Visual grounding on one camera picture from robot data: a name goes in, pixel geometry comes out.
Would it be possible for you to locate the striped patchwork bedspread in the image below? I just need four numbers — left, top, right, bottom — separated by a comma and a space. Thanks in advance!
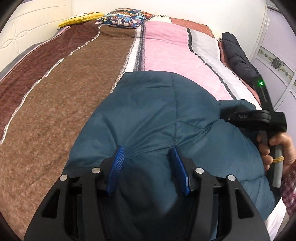
1, 20, 261, 240

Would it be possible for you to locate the person's right hand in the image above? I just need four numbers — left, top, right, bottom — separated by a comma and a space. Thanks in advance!
256, 132, 295, 178

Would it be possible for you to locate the teal quilted puffer jacket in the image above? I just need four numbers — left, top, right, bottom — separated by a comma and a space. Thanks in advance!
63, 71, 275, 240

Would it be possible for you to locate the cream headboard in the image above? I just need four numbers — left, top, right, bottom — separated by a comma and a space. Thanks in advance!
0, 0, 75, 75

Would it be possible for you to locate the plaid pink sleeve forearm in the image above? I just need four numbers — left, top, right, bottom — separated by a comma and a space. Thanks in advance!
281, 167, 296, 217

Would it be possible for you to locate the lilac wardrobe with ornaments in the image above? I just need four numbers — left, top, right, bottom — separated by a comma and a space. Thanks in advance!
252, 5, 295, 121

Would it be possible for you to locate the black puffer jacket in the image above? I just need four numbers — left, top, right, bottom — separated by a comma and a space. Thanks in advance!
222, 32, 260, 85

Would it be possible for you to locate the colourful patterned pillow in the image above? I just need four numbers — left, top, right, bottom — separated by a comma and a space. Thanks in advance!
95, 8, 155, 29

